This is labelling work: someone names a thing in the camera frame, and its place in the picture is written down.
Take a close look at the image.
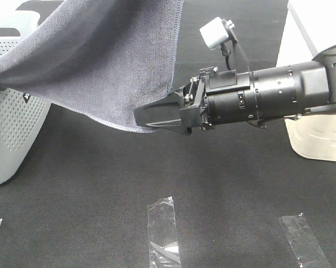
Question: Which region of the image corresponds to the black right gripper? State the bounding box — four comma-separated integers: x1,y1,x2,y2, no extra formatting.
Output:
134,68,262,135

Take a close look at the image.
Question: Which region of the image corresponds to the grey-blue towel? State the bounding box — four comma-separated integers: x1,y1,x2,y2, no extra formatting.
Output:
0,1,183,133

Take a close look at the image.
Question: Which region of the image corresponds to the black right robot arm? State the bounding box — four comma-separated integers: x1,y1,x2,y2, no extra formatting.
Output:
134,46,336,135

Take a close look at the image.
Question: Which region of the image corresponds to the black fabric table mat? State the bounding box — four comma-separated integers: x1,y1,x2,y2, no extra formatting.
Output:
0,0,336,268

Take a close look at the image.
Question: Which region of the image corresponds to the clear tape strip centre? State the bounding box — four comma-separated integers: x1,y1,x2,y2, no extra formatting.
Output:
148,197,182,267

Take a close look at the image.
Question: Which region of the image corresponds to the grey perforated laundry basket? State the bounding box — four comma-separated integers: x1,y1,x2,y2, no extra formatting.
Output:
0,11,51,184

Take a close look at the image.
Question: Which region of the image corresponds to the white lidded storage bin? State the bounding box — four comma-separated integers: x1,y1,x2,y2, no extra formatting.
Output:
276,1,336,162

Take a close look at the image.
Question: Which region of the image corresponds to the clear tape strip right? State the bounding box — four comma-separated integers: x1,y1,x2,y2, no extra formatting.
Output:
278,213,330,268

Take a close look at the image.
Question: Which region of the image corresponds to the black camera cable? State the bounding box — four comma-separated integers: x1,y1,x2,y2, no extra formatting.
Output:
219,39,236,71

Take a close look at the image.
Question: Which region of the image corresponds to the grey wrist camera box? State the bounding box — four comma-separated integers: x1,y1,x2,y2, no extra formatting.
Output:
199,17,238,50

